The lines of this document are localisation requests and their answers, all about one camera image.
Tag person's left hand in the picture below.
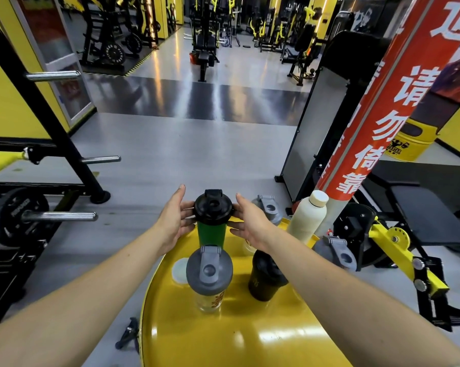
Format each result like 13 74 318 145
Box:
153 184 197 257

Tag black weight plate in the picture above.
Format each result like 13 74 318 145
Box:
0 187 51 247

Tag red banner pillar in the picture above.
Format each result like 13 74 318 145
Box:
315 0 460 238

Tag person's left forearm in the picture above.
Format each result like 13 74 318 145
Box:
0 227 168 367

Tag yellow barrel black logo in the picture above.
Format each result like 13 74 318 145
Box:
386 117 439 163

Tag black yellow gym machines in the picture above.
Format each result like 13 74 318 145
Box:
248 0 327 87

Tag clear shaker bottle grey lid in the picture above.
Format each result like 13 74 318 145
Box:
186 245 234 314

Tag glass door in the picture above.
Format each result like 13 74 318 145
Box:
7 0 97 127

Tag black squat rack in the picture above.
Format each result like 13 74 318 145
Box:
0 13 122 205

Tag black padded weight bench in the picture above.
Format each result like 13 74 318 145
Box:
367 160 460 256

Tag person's right forearm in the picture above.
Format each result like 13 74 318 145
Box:
261 227 460 367

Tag green shaker bottle black lid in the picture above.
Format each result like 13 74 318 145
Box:
193 189 234 251

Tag chrome barbell bar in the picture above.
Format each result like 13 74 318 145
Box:
21 211 99 222

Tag black bench machine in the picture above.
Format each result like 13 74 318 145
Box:
189 0 221 83

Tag grey panel weight machine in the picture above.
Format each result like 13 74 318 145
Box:
274 30 392 205

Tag black shaker cup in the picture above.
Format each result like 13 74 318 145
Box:
248 248 290 302

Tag black plate rack machine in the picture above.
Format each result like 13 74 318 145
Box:
78 0 162 72

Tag white plastic bottle cream cap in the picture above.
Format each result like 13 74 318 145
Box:
287 190 330 246

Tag person's right hand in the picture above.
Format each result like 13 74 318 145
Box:
227 193 281 254

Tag black barbell collar clip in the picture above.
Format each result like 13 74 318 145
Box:
115 317 141 354

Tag yellow round metal drum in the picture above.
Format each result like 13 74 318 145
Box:
139 218 354 367

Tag white round lid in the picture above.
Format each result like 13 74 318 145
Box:
171 258 191 285

